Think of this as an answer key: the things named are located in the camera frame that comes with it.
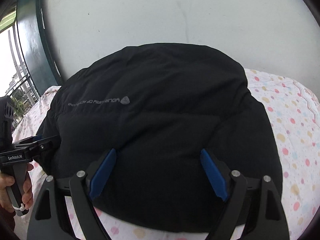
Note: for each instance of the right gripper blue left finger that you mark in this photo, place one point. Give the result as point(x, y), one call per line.
point(99, 172)

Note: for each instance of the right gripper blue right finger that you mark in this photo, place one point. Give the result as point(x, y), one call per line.
point(214, 175)

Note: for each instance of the black puffer coat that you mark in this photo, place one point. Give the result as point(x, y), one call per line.
point(158, 106)

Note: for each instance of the window with metal bars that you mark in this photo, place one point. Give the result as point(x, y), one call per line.
point(16, 81)

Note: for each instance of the dark green door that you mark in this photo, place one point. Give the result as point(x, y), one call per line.
point(36, 45)

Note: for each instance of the polka dot bed sheet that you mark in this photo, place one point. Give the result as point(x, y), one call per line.
point(293, 111)

